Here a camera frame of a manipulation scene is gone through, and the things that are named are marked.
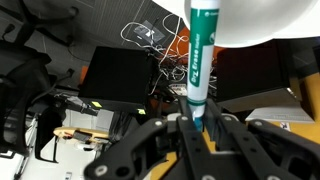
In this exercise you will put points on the green dry erase marker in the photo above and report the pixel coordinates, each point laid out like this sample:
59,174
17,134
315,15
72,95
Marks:
201,50

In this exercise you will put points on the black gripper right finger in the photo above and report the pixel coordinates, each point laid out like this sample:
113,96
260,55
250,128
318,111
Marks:
266,150

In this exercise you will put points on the small round wooden table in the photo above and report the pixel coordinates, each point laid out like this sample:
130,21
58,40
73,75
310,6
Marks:
80,135

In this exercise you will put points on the black computer case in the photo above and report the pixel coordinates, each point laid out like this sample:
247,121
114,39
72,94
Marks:
250,70

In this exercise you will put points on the grey flat box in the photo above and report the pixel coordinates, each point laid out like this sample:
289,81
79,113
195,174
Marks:
276,111

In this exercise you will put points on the black office chair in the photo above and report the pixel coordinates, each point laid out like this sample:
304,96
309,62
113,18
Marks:
16,100

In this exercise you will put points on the grey power strip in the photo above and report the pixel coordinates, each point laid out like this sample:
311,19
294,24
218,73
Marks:
149,30

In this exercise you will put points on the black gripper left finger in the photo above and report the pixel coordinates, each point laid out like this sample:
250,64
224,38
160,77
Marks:
140,150

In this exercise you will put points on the black flat monitor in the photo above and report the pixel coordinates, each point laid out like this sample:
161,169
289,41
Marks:
116,76

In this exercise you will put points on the round white table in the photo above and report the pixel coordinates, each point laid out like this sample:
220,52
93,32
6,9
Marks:
260,20

